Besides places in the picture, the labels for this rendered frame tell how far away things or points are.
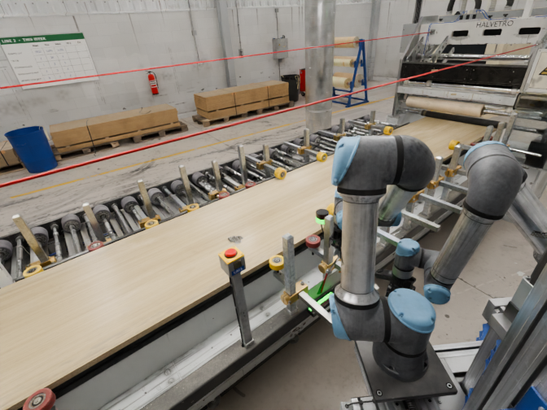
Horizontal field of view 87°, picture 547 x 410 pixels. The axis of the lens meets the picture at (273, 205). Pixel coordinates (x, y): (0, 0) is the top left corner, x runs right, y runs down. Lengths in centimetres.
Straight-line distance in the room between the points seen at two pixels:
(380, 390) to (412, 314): 25
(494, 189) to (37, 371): 157
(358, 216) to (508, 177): 39
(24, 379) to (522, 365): 147
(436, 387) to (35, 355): 137
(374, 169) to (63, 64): 762
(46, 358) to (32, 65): 699
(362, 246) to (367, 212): 8
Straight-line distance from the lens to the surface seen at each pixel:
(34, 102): 809
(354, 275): 76
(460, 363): 119
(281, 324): 146
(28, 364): 150
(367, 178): 67
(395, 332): 84
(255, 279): 152
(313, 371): 215
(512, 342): 81
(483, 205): 90
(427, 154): 73
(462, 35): 399
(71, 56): 798
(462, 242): 97
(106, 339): 140
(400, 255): 118
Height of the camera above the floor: 189
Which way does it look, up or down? 31 degrees down
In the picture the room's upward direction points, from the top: 5 degrees counter-clockwise
